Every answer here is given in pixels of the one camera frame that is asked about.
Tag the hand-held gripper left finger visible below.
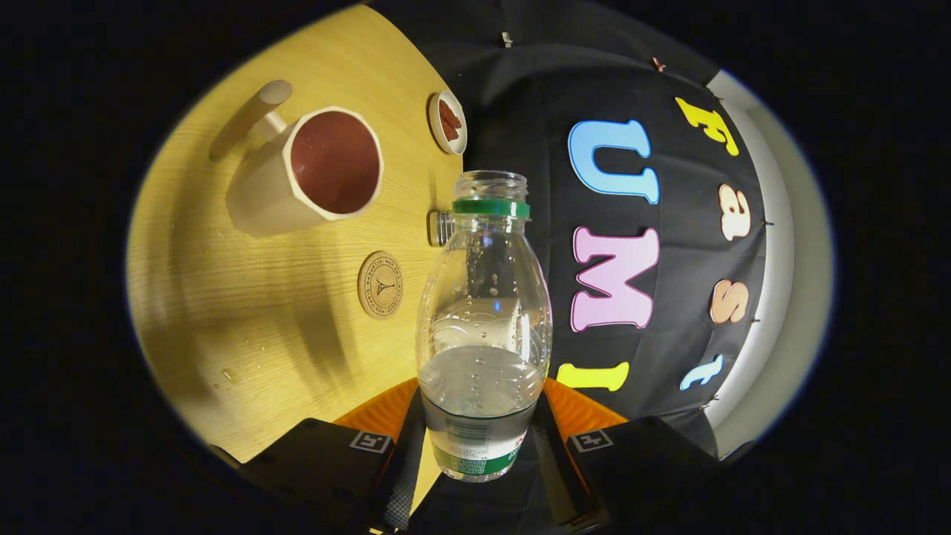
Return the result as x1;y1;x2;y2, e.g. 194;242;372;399
212;377;428;533

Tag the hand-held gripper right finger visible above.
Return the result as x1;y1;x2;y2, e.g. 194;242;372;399
531;377;755;533

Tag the clear plastic juice bottle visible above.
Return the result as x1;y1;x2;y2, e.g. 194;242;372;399
415;170;554;483

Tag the round cork coaster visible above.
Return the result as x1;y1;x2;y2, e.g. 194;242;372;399
357;251;404;320

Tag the beige cup maroon inside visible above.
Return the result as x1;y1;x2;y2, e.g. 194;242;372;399
209;80;384;239

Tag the small glass jar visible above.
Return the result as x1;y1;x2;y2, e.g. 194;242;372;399
427;210;455;247

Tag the wooden table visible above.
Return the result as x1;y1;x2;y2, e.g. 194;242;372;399
126;4;465;513

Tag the black backdrop cloth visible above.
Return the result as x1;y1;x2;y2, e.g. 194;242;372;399
369;0;770;455

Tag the small white plate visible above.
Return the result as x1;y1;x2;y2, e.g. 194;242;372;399
429;91;468;155

